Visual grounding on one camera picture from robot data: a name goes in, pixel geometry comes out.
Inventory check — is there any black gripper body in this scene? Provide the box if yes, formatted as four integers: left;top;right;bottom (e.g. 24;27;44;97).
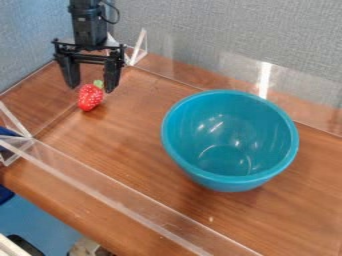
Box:
52;5;126;69

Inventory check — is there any blue plastic bowl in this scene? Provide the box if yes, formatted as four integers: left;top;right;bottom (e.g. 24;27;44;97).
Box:
160;90;299;192

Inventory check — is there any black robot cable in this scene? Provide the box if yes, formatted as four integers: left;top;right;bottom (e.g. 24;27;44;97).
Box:
100;0;122;25

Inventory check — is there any clear acrylic back barrier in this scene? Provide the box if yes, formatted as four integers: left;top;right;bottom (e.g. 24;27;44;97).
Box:
134;30;342;138

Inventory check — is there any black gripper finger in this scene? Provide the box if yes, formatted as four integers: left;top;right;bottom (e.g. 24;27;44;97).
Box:
104;60;122;93
57;55;80;88

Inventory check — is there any clear acrylic front barrier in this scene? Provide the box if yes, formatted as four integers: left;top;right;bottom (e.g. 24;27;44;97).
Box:
0;138;262;256

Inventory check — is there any black object bottom left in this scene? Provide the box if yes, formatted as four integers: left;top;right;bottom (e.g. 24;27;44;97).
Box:
7;234;45;256

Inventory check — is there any dark blue object at left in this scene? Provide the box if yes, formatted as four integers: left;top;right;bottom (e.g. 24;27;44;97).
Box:
0;125;20;206

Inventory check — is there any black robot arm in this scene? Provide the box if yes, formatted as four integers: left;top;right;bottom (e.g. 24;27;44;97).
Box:
52;0;127;93

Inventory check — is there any clear acrylic corner bracket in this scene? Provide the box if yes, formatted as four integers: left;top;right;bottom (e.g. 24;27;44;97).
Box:
104;28;148;66

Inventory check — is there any red toy strawberry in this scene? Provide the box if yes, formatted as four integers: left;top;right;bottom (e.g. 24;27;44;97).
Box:
77;80;104;111

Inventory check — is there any clear acrylic left bracket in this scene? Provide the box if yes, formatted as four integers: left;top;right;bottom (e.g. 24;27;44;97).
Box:
0;101;33;166

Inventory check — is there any clear acrylic barrier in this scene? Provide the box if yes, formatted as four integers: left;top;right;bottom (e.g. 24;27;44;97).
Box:
0;138;262;256
134;30;342;138

